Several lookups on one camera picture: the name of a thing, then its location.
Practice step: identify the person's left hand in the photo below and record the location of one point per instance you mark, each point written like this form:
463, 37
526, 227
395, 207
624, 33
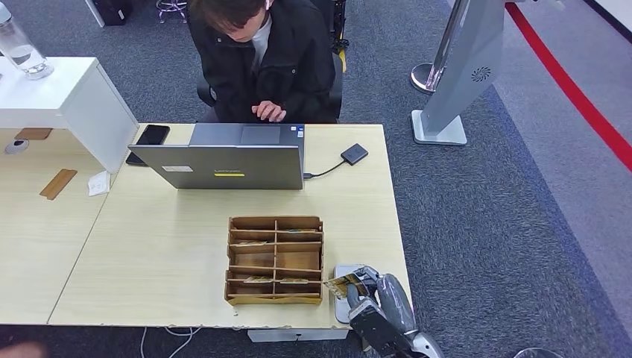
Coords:
269, 111

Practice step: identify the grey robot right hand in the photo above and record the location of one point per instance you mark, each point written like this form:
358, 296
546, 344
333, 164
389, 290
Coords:
397, 301

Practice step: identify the room key card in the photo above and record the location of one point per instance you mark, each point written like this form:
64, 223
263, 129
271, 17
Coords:
303, 230
249, 243
294, 280
258, 279

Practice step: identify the person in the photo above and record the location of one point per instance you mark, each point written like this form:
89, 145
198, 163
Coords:
286, 74

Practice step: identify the white card reader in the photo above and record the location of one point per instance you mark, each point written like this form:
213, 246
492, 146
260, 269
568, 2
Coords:
340, 309

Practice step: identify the wooden card organizer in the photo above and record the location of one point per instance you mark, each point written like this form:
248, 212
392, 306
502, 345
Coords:
256, 299

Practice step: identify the grey laptop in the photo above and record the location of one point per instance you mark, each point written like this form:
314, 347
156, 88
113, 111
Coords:
222, 168

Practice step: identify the black external drive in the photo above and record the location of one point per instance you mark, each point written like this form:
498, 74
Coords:
354, 153

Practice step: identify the white box under desk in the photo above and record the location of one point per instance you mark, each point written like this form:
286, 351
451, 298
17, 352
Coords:
296, 335

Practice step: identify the black equipment behind chair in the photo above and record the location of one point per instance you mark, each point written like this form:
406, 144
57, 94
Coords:
339, 24

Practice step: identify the black smartphone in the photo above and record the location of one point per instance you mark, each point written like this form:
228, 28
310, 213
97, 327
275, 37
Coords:
153, 134

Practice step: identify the chrome stool base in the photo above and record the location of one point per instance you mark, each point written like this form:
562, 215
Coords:
173, 9

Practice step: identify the round grey base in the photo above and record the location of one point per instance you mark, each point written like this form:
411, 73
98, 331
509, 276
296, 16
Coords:
538, 354

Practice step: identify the white paper tag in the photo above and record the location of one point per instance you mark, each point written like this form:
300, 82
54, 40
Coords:
99, 184

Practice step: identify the black case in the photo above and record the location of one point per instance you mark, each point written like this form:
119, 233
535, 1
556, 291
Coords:
112, 11

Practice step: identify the white box shelf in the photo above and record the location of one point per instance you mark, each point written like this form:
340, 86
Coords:
74, 104

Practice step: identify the grey kiosk stand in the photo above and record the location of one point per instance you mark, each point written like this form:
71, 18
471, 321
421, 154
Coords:
464, 74

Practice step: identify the white furniture leg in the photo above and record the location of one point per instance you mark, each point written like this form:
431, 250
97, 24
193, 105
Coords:
95, 12

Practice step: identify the brown wooden strip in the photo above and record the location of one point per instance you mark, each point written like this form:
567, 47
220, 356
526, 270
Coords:
58, 184

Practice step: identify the brown square coaster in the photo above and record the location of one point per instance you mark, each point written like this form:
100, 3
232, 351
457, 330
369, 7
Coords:
33, 134

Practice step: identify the clear water bottle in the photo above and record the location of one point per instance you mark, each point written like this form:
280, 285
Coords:
22, 52

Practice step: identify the blurry pinkish object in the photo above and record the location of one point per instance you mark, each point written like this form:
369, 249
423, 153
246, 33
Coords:
19, 352

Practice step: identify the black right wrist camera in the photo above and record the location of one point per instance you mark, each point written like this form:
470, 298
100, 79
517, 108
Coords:
373, 326

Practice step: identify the chrome stanchion post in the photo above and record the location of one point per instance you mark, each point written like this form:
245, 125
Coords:
424, 79

